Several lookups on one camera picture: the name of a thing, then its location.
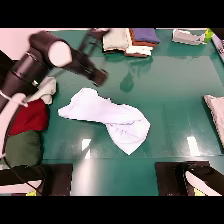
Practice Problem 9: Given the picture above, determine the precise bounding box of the beige folded garment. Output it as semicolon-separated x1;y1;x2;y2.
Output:
101;28;133;54

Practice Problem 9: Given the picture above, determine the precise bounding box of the white folded garment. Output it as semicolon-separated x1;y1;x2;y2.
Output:
124;44;154;58

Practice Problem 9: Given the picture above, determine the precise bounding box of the pale lavender shirt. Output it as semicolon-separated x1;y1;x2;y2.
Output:
57;87;152;156

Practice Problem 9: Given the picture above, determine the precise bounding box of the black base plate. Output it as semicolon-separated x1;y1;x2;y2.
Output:
42;163;74;197
154;161;183;197

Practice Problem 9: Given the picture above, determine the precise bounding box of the red garment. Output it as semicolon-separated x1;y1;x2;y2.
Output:
8;98;50;136

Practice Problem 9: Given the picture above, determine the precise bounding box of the grey garment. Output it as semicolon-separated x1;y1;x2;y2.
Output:
203;94;224;150

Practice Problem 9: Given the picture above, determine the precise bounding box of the green packet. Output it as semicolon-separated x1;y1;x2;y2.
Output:
203;28;216;44

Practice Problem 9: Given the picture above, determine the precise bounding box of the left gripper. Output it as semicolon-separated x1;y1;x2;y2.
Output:
68;57;110;88

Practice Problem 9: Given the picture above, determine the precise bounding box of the purple folded garment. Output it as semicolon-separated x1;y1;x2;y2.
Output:
131;28;162;45

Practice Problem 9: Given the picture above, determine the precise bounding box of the brown folded garment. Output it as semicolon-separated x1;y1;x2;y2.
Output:
128;28;158;49

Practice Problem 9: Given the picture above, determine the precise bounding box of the dark green garment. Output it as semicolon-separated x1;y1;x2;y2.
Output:
2;129;45;168

